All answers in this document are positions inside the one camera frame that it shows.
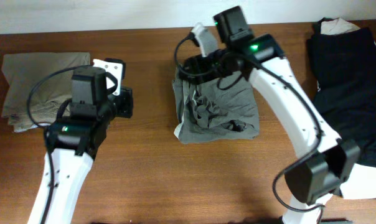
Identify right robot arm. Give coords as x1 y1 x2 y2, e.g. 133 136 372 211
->
179 6 360 223

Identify white patterned garment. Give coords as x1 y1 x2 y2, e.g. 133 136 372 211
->
340 164 376 200

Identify grey shorts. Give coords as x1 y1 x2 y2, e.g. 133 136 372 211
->
172 72 260 144

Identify cream garment under pile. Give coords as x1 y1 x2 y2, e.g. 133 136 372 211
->
320 18 360 35

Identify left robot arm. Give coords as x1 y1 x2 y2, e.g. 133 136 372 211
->
28 64 133 223

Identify black garment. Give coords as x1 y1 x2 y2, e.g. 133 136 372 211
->
307 18 376 167

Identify folded khaki shorts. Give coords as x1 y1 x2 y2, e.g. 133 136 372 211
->
1 52 90 133

